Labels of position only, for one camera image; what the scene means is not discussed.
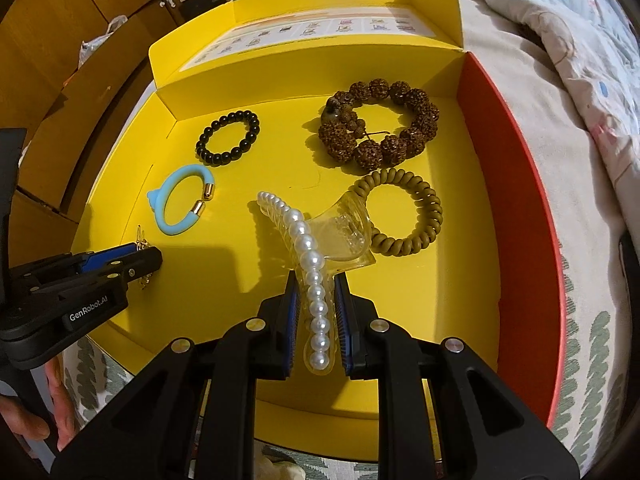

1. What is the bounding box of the light blue printed quilt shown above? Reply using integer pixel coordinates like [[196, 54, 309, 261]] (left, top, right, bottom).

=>
[[445, 0, 640, 201]]

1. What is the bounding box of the black bead bracelet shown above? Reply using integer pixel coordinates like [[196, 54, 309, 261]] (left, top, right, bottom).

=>
[[196, 110, 262, 167]]

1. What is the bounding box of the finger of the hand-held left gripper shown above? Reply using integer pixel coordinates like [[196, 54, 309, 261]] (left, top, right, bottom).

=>
[[99, 246, 165, 287], [74, 241, 152, 269]]

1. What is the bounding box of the yellow cardboard box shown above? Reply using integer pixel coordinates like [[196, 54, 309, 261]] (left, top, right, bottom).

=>
[[62, 0, 568, 453]]

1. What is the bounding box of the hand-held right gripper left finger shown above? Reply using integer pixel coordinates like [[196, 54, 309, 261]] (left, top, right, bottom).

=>
[[50, 271, 306, 480]]

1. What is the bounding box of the pearl hair claw clip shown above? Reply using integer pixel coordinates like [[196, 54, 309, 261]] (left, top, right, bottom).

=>
[[247, 191, 377, 376]]

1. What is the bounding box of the olive spiral hair tie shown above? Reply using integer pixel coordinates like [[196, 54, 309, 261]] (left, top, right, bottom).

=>
[[350, 170, 443, 258]]

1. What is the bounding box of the person's left hand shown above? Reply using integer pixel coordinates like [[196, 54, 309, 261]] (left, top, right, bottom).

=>
[[0, 355, 81, 453]]

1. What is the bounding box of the brown bead bracelet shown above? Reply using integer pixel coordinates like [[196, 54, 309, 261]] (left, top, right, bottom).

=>
[[318, 79, 441, 167]]

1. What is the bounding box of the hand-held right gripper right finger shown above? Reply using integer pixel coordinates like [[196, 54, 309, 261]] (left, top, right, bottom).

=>
[[334, 274, 581, 480]]

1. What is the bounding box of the white plastic bag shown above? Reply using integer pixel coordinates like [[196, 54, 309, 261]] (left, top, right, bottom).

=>
[[77, 15, 130, 68]]

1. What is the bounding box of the wooden wardrobe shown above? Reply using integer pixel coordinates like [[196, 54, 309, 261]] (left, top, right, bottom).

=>
[[0, 0, 236, 271]]

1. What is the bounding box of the blue silicone bracelet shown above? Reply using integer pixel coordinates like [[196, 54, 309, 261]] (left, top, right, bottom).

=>
[[146, 164, 217, 236]]

